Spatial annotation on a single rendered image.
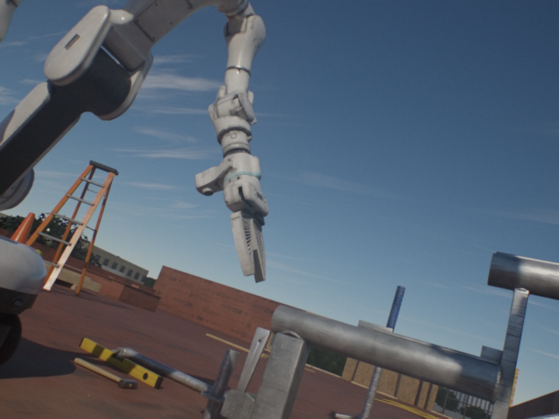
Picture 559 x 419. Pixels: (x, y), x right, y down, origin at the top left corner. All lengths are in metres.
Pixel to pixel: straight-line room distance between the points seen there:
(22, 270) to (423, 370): 1.08
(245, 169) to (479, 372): 0.52
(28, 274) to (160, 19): 0.79
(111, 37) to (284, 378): 1.00
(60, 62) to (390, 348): 1.05
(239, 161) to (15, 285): 0.77
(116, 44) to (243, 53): 0.36
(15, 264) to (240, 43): 0.89
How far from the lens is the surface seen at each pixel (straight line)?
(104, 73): 1.34
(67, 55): 1.34
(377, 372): 2.07
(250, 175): 0.88
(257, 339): 0.79
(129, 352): 2.73
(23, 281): 1.44
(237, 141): 0.93
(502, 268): 0.72
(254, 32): 1.49
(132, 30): 1.39
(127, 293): 11.87
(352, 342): 0.72
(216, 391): 1.86
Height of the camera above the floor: 0.35
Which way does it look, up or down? 15 degrees up
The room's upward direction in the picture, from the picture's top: 20 degrees clockwise
